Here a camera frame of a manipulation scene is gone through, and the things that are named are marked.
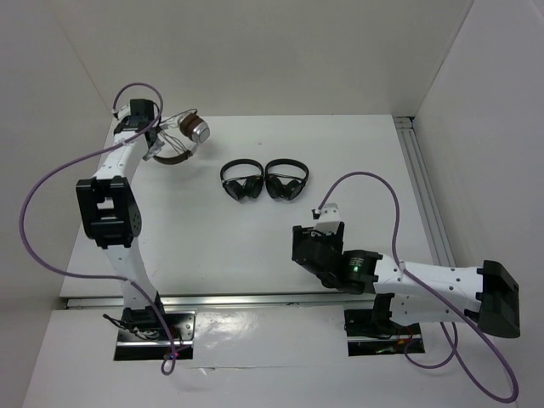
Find thin black headphone cable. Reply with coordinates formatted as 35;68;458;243
156;109;201;156

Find brown silver headphones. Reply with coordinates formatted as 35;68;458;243
144;109;211;166

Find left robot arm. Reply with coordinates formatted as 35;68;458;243
76;99;168;339

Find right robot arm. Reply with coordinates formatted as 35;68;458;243
292;223;520;338

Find right black headphones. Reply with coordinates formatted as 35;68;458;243
264;158;310;201

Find black headphones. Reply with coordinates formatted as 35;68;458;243
219;158;264;201
264;158;310;201

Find left black headphones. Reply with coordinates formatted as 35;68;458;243
219;158;264;201

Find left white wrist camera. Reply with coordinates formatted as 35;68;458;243
111;104;131;121

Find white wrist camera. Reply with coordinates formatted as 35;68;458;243
111;104;131;121
312;203;342;235

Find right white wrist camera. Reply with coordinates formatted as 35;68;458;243
312;203;342;235

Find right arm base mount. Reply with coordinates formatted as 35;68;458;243
343;298;425;357

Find right side aluminium rail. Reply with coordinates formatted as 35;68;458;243
393;116;456;267

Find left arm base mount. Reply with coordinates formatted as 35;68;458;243
102;311;196;361

